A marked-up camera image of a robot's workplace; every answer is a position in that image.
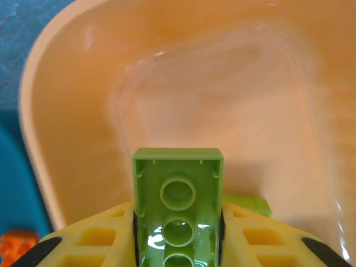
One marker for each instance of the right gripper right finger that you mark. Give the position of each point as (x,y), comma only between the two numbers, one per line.
(264,242)

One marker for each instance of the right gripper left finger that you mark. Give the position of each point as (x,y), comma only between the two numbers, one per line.
(91,242)

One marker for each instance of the orange plastic bin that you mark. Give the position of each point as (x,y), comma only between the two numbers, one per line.
(222,97)

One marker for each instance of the small green lego brick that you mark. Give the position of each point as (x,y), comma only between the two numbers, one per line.
(250,204)

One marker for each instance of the long green lego brick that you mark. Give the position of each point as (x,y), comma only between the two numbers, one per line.
(178,167)

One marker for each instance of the teal plastic bin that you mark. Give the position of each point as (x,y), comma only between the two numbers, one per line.
(14,167)

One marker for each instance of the orange lego brick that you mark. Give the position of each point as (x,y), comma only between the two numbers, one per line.
(16,244)

